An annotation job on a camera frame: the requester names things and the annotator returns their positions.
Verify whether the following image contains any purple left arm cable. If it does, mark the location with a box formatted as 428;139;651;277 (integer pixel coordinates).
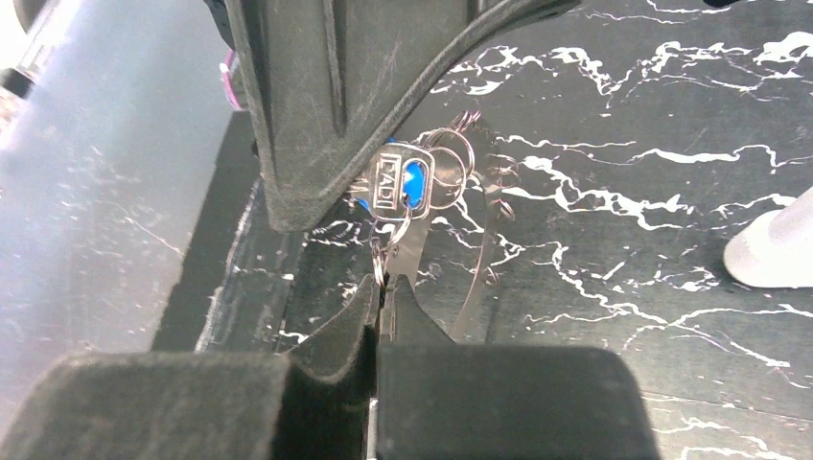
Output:
218;50;245;112

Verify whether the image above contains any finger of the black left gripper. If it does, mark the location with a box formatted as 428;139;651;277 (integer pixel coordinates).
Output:
225;1;573;232

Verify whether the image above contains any silver split keyring with key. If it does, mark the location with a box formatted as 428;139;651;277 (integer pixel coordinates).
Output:
370;201;413;288

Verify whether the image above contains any white PVC pipe frame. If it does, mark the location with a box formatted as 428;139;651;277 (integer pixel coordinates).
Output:
723;190;812;288

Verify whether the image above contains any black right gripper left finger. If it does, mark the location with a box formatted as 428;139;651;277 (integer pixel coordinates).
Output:
1;277;379;459

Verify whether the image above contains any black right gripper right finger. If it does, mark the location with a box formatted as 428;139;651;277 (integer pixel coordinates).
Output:
376;275;660;459

